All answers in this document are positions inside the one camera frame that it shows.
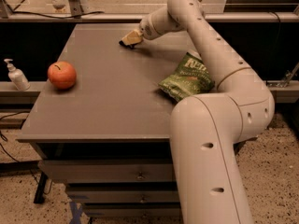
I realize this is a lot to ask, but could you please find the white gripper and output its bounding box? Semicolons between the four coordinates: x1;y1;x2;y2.
121;15;155;45

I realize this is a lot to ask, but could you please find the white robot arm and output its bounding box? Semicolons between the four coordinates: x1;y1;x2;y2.
121;0;275;224

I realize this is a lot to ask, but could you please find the green kettle chips bag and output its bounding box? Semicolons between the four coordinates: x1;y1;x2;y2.
158;50;214;102

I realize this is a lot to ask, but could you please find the red apple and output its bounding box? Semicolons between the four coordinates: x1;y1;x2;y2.
48;62;77;90

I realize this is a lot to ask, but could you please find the grey drawer cabinet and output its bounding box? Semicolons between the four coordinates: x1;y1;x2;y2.
17;22;258;219

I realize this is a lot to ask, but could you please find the white pump lotion bottle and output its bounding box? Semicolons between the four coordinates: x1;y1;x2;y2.
4;59;30;91

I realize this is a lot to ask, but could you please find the top grey drawer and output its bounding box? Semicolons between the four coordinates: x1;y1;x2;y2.
38;159;175;184

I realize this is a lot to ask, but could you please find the grey drawer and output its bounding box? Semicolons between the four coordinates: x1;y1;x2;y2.
65;183;179;203
38;159;175;184
83;203;180;217

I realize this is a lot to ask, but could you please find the middle grey drawer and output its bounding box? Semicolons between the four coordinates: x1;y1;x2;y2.
65;183;179;203

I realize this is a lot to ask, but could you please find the bottom grey drawer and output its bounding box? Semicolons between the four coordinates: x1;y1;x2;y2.
83;203;180;217

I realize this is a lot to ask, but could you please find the blue floor tape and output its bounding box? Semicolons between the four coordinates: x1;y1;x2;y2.
69;201;93;224

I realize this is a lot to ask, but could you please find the metal shelf frame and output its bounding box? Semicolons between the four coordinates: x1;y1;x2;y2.
1;0;299;22

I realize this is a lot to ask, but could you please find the black cable on shelf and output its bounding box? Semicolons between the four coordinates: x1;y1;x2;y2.
11;10;105;20

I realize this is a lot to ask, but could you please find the black floor cable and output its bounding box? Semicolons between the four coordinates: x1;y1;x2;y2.
0;110;32;163

